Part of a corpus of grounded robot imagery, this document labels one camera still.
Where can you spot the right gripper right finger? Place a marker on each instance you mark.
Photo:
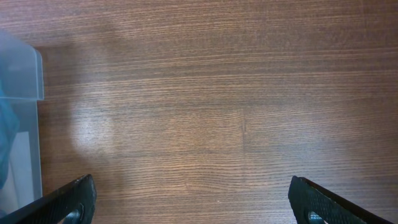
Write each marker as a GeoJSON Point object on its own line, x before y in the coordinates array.
{"type": "Point", "coordinates": [312, 203]}

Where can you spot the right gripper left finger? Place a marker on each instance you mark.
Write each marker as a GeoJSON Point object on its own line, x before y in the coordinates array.
{"type": "Point", "coordinates": [72, 203]}

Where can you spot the blue denim jeans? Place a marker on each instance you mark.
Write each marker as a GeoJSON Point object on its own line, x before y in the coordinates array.
{"type": "Point", "coordinates": [9, 128]}

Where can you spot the clear plastic storage container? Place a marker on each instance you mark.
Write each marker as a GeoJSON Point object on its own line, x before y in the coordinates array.
{"type": "Point", "coordinates": [23, 84]}

